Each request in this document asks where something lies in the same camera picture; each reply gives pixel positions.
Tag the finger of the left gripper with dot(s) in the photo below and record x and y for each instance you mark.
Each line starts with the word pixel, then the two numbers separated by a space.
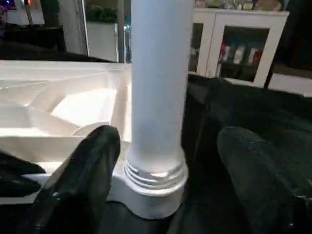
pixel 17 186
pixel 19 163

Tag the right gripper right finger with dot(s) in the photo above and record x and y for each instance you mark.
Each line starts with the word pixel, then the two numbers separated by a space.
pixel 268 190

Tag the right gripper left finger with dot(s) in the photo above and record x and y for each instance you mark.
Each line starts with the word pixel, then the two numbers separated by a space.
pixel 73 190

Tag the white plastic table top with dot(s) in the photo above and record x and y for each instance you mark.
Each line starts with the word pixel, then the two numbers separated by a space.
pixel 58 97

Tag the white plastic table leg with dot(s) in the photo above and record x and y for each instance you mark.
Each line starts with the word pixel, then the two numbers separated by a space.
pixel 158 73

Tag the black work mat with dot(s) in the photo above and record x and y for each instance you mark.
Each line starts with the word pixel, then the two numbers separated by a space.
pixel 243 107

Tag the white glass-door cabinet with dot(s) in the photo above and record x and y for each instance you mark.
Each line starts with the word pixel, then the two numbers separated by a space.
pixel 209 44

